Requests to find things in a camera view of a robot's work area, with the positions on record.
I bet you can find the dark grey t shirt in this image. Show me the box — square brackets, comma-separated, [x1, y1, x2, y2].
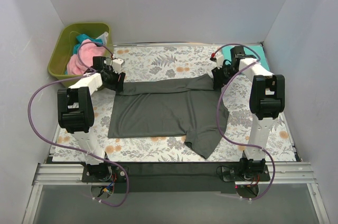
[108, 74, 229, 159]

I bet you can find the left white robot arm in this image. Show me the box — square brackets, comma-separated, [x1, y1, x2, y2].
[57, 57, 126, 182]

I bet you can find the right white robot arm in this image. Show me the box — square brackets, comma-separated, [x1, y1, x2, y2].
[210, 44, 285, 186]

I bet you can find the pink t shirt in bin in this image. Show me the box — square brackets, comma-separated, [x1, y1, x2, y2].
[67, 39, 105, 75]

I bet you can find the white plastic bag in bin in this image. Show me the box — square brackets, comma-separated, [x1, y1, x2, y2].
[97, 32, 109, 45]

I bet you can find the folded teal t shirt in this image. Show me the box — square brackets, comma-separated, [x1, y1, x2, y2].
[221, 45, 270, 71]

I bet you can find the teal cloth in bin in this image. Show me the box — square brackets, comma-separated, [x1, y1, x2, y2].
[73, 34, 102, 54]

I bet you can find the green plastic laundry bin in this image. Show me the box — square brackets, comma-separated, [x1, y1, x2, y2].
[48, 22, 112, 87]

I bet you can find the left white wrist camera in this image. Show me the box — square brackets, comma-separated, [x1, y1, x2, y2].
[111, 58, 125, 74]

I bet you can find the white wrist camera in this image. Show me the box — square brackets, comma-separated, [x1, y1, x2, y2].
[111, 58, 125, 74]
[210, 53, 224, 69]

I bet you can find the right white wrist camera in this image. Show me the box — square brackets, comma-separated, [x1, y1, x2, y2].
[210, 53, 224, 69]

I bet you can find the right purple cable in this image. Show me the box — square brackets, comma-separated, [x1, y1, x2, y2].
[212, 43, 278, 201]

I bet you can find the purple cable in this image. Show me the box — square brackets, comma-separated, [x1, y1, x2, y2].
[27, 41, 132, 207]
[212, 43, 278, 201]

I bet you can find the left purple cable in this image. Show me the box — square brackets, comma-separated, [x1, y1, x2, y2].
[27, 41, 132, 207]

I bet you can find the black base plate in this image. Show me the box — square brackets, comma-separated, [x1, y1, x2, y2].
[81, 162, 271, 193]

